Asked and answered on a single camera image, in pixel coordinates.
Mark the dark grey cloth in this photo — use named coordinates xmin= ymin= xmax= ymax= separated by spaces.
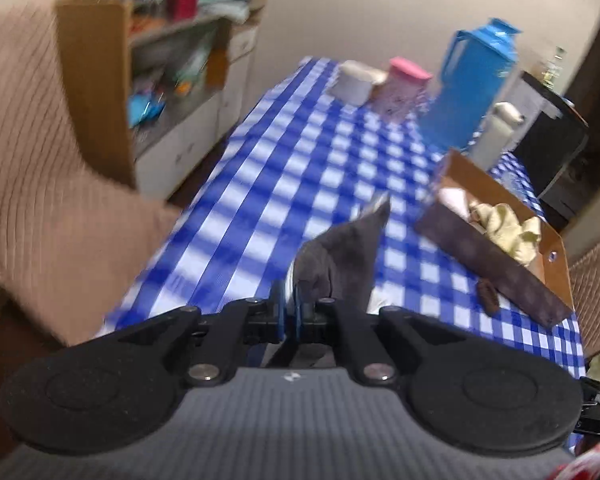
xmin=264 ymin=193 xmax=394 ymax=369

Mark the white paper towel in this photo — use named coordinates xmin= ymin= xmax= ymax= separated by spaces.
xmin=438 ymin=188 xmax=470 ymax=220

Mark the cream yellow towel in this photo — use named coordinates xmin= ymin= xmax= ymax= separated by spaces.
xmin=469 ymin=200 xmax=542 ymax=266

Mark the quilted brown chair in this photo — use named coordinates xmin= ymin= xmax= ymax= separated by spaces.
xmin=569 ymin=242 xmax=600 ymax=359

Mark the blue checkered tablecloth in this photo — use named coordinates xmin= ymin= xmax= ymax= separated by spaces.
xmin=102 ymin=57 xmax=585 ymax=377

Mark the brown cardboard box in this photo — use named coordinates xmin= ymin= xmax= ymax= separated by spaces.
xmin=415 ymin=150 xmax=574 ymax=328

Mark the striped pink chair cushion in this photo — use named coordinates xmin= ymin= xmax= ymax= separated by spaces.
xmin=0 ymin=4 xmax=180 ymax=346

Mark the pink lidded cartoon cup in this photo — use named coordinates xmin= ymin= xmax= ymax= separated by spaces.
xmin=372 ymin=56 xmax=432 ymax=124

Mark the white ceramic cup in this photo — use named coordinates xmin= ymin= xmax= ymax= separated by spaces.
xmin=328 ymin=60 xmax=387 ymax=106

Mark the wooden shelf cabinet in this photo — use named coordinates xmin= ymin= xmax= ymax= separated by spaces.
xmin=55 ymin=0 xmax=268 ymax=200

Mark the white insulated bottle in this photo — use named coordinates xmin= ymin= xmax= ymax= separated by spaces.
xmin=468 ymin=102 xmax=524 ymax=171

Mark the black white water dispenser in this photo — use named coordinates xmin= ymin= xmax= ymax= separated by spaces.
xmin=505 ymin=72 xmax=588 ymax=219

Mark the blue thermos flask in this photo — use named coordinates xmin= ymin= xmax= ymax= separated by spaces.
xmin=418 ymin=18 xmax=520 ymax=151

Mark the brown knitted hair tie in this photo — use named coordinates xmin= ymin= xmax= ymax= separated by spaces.
xmin=476 ymin=278 xmax=502 ymax=317

